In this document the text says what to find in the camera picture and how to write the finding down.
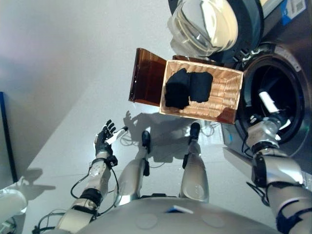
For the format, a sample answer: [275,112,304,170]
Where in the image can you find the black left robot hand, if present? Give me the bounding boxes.
[94,119,129,157]

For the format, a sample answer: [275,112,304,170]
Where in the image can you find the silver left robot leg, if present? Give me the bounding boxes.
[114,130,152,207]

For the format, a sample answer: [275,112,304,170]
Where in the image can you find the silver robot leg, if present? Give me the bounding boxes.
[114,130,152,207]
[179,122,210,203]

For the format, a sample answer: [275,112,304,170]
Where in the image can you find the grey front-load washing machine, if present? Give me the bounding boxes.
[220,14,312,176]

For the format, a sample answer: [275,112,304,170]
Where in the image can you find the round glass washer door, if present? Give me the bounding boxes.
[167,0,266,62]

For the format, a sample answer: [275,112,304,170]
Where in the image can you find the grey robot torso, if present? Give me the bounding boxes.
[73,195,278,234]

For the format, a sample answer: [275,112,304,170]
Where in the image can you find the brown translucent plastic stool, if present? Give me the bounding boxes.
[128,48,211,107]

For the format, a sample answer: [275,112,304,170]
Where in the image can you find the grey cabinet side panel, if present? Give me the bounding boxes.
[259,0,312,26]

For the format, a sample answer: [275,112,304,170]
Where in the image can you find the silver right robot leg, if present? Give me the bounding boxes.
[179,122,210,203]

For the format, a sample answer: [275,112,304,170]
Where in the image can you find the blue barcode label sticker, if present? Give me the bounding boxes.
[280,0,307,25]

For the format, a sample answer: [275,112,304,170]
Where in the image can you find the blue-edged grey panel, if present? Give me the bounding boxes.
[0,91,18,183]

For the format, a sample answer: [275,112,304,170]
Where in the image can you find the black fabric garment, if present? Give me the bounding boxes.
[165,68,192,110]

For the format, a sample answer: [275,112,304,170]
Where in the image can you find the rectangular wicker laundry basket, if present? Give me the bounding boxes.
[159,59,244,125]

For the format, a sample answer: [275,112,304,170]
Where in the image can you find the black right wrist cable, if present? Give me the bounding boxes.
[241,141,269,206]

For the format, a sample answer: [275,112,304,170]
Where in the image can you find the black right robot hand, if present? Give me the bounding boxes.
[258,91,293,132]

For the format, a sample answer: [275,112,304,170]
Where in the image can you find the black mesh knit garment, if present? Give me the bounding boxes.
[189,71,214,103]

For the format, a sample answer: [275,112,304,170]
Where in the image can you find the white rounded plastic device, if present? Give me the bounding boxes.
[0,180,28,220]

